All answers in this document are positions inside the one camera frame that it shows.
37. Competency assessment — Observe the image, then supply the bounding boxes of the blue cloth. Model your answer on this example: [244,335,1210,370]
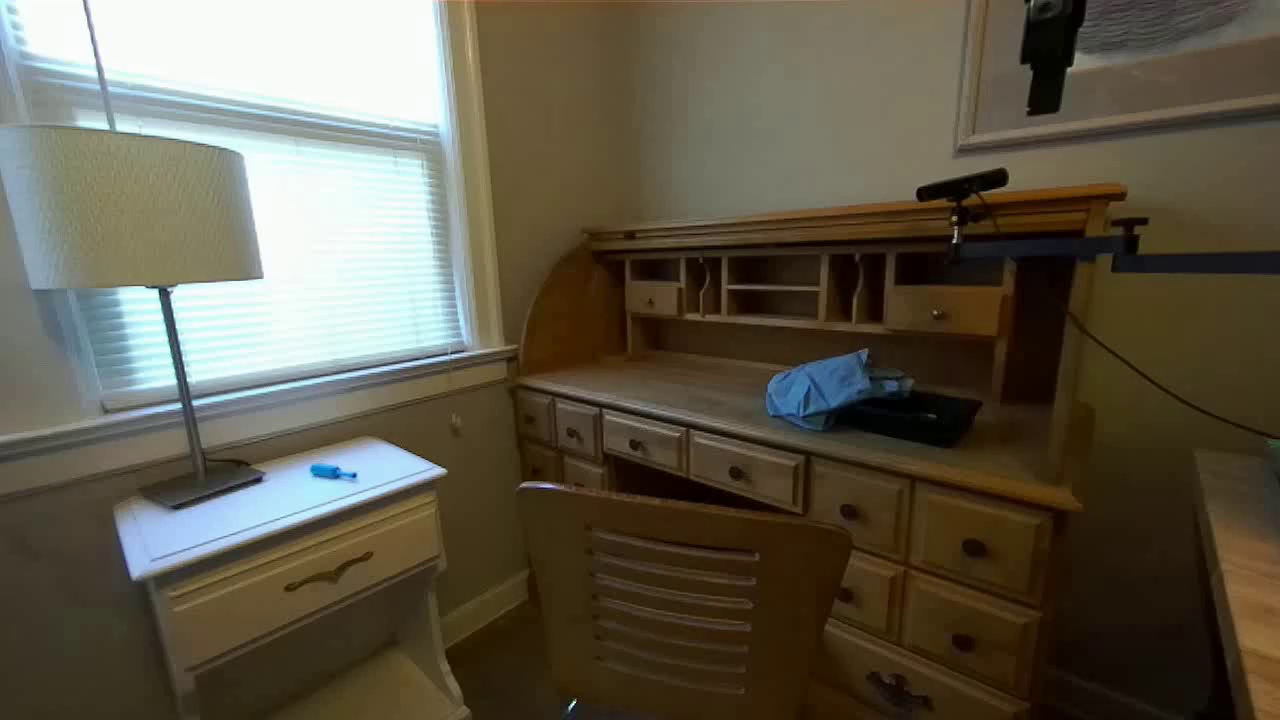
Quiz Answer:
[759,347,916,436]

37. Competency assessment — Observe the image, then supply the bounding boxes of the light wooden slatted chair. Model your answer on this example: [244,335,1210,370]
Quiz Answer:
[516,475,856,720]

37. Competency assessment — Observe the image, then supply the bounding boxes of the bed with beige cover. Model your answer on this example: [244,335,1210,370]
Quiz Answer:
[512,179,1130,720]

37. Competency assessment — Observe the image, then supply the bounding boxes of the black tray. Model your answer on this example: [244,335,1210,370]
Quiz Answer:
[831,382,989,450]

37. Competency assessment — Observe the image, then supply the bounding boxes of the white window blinds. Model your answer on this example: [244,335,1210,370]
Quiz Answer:
[65,114,466,403]

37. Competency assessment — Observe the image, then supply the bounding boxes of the white nightstand with drawer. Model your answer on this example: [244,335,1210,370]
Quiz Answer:
[110,436,471,720]

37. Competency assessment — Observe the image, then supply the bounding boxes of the white framed window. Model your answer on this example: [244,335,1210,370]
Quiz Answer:
[0,0,519,462]

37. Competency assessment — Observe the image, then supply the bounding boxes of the white shade table lamp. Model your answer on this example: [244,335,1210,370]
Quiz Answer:
[0,119,268,510]

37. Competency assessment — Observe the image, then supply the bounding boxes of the light wooden side table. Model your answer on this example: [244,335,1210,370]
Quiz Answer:
[1186,443,1280,720]

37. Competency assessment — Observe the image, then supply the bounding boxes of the black bar camera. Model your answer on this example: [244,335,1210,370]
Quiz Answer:
[912,163,1012,207]

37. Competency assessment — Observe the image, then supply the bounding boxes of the thin black wall cable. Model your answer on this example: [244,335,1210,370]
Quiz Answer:
[1065,308,1280,443]

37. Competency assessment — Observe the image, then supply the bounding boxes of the framed wall picture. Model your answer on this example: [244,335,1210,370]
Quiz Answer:
[946,0,1280,155]

